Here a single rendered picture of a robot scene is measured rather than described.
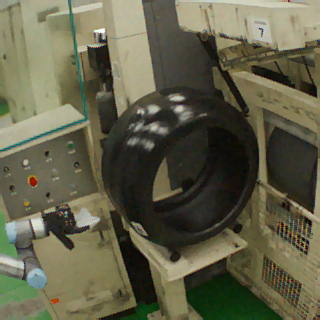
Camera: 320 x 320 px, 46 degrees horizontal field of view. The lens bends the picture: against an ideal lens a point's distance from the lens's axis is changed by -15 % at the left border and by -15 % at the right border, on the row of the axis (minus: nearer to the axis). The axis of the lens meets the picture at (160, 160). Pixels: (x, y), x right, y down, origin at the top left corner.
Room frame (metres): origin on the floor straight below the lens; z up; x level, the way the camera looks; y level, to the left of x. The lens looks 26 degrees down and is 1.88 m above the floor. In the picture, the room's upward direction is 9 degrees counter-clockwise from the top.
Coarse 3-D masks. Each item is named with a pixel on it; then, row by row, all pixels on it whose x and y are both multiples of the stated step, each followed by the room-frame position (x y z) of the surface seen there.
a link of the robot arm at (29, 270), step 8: (0, 256) 0.94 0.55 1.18; (8, 256) 0.97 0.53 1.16; (0, 264) 0.92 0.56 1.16; (8, 264) 0.94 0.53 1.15; (16, 264) 0.95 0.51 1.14; (24, 264) 0.97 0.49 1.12; (32, 264) 0.99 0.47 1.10; (0, 272) 0.91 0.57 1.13; (8, 272) 0.92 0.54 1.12; (16, 272) 0.93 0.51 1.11; (24, 272) 0.95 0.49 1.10; (32, 272) 0.95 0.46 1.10; (40, 272) 0.96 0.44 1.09; (24, 280) 0.95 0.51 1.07; (32, 280) 0.93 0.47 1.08; (40, 280) 0.95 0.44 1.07; (40, 288) 0.94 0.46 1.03
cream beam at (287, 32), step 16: (192, 0) 1.56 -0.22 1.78; (208, 0) 1.51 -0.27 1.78; (224, 0) 1.46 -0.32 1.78; (240, 0) 1.44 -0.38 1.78; (256, 0) 1.42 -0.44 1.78; (272, 0) 1.43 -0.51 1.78; (192, 16) 1.55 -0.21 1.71; (208, 16) 1.45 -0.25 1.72; (224, 16) 1.35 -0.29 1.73; (240, 16) 1.26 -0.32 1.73; (256, 16) 1.18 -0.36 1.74; (272, 16) 1.11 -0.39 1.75; (288, 16) 1.14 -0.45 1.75; (304, 16) 1.17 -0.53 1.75; (208, 32) 1.47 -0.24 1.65; (224, 32) 1.36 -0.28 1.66; (240, 32) 1.28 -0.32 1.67; (272, 32) 1.12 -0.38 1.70; (288, 32) 1.13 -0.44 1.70; (272, 48) 1.14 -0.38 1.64; (288, 48) 1.13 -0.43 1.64
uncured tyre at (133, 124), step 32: (160, 96) 1.39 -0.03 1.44; (192, 96) 1.34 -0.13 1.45; (128, 128) 1.31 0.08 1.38; (160, 128) 1.23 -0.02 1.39; (192, 128) 1.25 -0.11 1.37; (224, 128) 1.58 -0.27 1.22; (128, 160) 1.21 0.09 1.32; (160, 160) 1.20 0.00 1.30; (224, 160) 1.57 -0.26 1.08; (256, 160) 1.35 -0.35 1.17; (128, 192) 1.19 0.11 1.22; (192, 192) 1.54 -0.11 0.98; (224, 192) 1.49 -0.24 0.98; (128, 224) 1.24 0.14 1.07; (160, 224) 1.19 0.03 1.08; (192, 224) 1.41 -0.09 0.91; (224, 224) 1.29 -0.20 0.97
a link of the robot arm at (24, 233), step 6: (12, 222) 1.11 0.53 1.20; (18, 222) 1.12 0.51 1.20; (24, 222) 1.12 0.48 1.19; (30, 222) 1.12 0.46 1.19; (6, 228) 1.08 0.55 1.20; (12, 228) 1.08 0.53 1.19; (18, 228) 1.09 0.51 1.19; (24, 228) 1.10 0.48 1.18; (30, 228) 1.10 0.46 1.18; (12, 234) 1.07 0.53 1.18; (18, 234) 1.08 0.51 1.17; (24, 234) 1.08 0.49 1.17; (30, 234) 1.09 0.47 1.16; (12, 240) 1.06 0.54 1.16; (18, 240) 1.07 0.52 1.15; (24, 240) 1.08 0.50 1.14; (30, 240) 1.10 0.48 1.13; (18, 246) 1.07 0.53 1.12; (24, 246) 1.08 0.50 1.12
